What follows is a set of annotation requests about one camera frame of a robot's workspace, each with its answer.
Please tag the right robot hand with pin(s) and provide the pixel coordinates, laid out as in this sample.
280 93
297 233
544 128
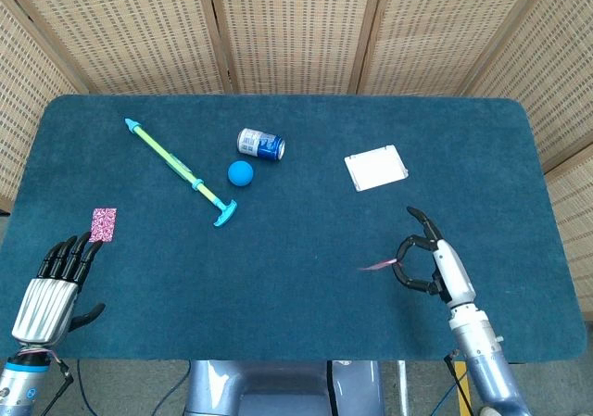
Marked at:
454 272

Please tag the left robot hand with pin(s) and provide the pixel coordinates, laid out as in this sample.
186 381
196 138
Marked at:
46 305

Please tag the red block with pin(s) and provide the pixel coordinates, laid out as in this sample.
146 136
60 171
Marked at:
382 264

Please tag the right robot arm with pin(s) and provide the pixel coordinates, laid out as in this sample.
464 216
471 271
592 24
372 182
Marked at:
486 365

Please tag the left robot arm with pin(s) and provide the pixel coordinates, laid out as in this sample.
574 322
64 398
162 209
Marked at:
18 383

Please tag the pink patterned card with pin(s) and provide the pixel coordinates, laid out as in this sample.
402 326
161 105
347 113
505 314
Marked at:
104 221

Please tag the white square plastic lid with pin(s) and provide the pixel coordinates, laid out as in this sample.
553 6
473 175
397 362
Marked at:
375 168

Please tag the blue felt table cover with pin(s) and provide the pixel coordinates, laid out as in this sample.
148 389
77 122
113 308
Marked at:
231 295

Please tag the green toy water pump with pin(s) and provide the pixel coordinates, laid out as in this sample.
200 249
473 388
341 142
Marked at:
176 164

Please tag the grey-blue robot torso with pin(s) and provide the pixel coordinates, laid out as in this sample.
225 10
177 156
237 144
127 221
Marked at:
278 386

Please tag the blue and white drink can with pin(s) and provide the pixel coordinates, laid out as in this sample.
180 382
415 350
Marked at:
259 143

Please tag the blue rubber ball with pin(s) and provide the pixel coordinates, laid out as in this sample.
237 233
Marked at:
240 173

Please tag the woven bamboo folding screen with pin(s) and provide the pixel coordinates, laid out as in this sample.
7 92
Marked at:
296 27

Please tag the white metal post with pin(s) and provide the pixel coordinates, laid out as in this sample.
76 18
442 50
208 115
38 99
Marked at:
403 388

